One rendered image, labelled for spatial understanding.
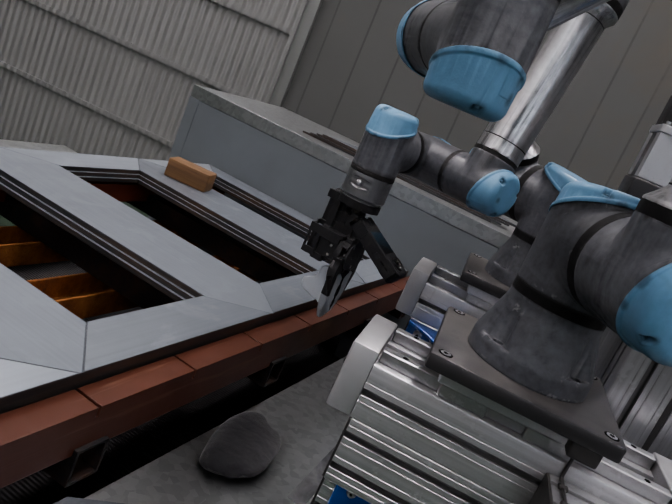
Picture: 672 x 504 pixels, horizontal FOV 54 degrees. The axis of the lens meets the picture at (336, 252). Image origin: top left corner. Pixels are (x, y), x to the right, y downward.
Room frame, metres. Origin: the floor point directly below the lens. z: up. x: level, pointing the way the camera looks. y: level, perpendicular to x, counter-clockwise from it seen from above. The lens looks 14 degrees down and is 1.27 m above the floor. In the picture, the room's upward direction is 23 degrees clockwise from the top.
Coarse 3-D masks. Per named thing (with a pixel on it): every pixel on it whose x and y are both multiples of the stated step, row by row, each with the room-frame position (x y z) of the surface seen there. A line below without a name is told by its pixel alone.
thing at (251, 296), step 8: (240, 288) 1.15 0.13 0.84; (248, 288) 1.17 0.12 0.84; (256, 288) 1.19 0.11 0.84; (208, 296) 1.06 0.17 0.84; (216, 296) 1.07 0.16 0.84; (224, 296) 1.09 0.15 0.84; (232, 296) 1.10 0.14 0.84; (240, 296) 1.12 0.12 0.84; (248, 296) 1.13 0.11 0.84; (256, 296) 1.15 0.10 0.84; (264, 296) 1.17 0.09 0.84; (240, 304) 1.08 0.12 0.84; (248, 304) 1.10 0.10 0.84; (256, 304) 1.11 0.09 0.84
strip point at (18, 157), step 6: (0, 150) 1.34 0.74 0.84; (6, 150) 1.36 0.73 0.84; (0, 156) 1.31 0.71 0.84; (6, 156) 1.32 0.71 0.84; (12, 156) 1.34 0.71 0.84; (18, 156) 1.35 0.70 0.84; (24, 156) 1.37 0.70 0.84; (30, 156) 1.39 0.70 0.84; (12, 162) 1.30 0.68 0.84; (18, 162) 1.32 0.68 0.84; (24, 162) 1.33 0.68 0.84; (30, 162) 1.35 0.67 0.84; (36, 162) 1.37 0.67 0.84; (42, 162) 1.38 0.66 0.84; (48, 162) 1.40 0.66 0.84
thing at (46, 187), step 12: (24, 180) 1.23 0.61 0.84; (36, 180) 1.26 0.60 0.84; (48, 180) 1.29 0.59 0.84; (60, 180) 1.32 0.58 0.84; (72, 180) 1.35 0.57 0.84; (84, 180) 1.39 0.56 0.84; (48, 192) 1.22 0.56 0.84; (60, 192) 1.25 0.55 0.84; (72, 192) 1.28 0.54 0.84; (84, 192) 1.31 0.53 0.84; (96, 192) 1.34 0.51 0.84
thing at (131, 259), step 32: (32, 192) 1.20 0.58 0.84; (160, 192) 1.62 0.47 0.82; (64, 224) 1.15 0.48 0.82; (224, 224) 1.55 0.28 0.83; (288, 224) 1.86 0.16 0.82; (128, 256) 1.10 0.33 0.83; (288, 256) 1.50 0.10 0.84; (160, 288) 1.06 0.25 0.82; (352, 288) 1.45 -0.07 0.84; (256, 320) 1.06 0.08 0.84; (160, 352) 0.82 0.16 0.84; (64, 384) 0.67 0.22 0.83
